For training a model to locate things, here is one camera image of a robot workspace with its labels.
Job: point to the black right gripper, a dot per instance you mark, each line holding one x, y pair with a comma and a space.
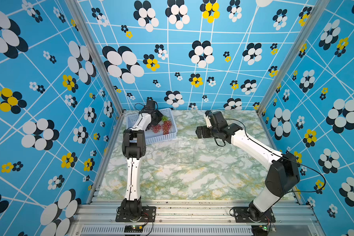
204, 129

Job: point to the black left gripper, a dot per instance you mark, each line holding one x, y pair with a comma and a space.
159, 115

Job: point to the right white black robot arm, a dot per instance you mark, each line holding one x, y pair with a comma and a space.
282, 169

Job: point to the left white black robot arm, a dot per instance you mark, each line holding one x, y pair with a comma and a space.
134, 148

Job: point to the red grape bunch left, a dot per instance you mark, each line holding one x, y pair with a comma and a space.
156, 128

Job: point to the red grape bunch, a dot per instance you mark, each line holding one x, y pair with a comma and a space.
166, 127
156, 128

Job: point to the red grape bunch right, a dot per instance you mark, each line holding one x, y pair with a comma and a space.
166, 127

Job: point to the light blue perforated plastic basket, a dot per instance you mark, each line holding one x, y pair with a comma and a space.
168, 135

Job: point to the left green circuit board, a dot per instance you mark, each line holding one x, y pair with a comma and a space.
133, 229

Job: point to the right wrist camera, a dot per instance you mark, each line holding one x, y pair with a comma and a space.
215, 120

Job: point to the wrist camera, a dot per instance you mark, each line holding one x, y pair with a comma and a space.
151, 105
215, 120

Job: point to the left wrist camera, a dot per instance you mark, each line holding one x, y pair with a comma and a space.
151, 105

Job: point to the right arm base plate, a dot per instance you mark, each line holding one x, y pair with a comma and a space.
252, 215

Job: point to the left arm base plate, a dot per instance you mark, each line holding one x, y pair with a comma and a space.
147, 214

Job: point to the aluminium front rail frame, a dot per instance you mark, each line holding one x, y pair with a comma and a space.
197, 218

